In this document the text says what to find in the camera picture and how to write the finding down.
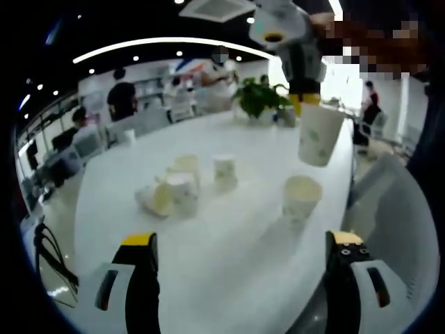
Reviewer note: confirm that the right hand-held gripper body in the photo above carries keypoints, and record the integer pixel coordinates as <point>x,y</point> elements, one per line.
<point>278,17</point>

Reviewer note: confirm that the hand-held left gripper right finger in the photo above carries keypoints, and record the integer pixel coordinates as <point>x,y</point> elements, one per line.
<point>361,299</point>

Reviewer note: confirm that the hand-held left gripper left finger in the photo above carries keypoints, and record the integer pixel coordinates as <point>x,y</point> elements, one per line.
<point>114,299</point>

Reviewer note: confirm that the potted green plant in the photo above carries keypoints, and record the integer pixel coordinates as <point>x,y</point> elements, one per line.
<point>257,97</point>

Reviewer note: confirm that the small beige jar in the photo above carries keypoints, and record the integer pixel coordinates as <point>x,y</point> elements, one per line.
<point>289,116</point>

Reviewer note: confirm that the long ceiling light strip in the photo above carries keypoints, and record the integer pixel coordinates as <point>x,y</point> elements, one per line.
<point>335,6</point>

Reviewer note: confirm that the ceiling air conditioner vent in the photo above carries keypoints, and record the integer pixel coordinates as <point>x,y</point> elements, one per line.
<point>215,8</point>

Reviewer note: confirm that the light grey office chair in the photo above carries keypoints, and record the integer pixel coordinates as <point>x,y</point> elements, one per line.
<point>393,208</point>

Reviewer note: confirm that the group of round ceiling spotlights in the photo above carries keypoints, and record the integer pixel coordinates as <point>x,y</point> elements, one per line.
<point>179,53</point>

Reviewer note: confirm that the curved ceiling light strip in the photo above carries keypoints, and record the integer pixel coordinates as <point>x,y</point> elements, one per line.
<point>167,41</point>

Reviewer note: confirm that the white slatted chair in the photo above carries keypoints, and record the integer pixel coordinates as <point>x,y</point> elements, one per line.
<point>182,108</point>

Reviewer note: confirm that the white table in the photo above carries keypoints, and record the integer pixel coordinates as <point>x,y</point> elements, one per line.
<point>243,243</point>

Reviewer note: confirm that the person's black shirt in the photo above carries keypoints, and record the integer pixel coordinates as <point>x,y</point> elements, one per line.
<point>426,146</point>

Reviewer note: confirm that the black monitor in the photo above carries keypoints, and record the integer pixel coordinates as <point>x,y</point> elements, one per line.
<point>62,142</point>
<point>32,154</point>

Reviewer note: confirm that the red blue wall banner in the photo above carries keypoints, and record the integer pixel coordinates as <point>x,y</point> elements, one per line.
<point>187,64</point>

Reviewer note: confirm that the white wall shelf unit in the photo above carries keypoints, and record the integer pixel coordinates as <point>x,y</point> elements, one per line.
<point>149,92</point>

